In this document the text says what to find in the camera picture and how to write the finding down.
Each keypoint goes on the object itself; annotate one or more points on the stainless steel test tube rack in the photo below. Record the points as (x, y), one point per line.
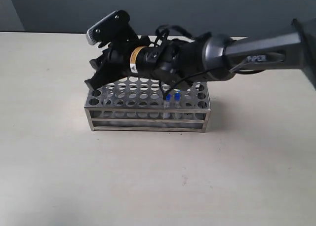
(137, 104)

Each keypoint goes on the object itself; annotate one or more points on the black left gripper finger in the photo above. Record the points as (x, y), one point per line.
(101, 61)

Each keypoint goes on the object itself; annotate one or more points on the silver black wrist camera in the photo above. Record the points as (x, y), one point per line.
(107, 28)

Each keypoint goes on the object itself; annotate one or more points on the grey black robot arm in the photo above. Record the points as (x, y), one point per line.
(179, 63)

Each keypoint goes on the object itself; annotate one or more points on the blue-capped tube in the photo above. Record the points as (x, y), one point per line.
(167, 103)
(177, 104)

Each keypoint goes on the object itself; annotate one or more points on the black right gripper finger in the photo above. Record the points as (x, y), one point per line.
(105, 73)

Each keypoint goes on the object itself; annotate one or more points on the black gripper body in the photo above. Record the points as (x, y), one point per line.
(118, 60)

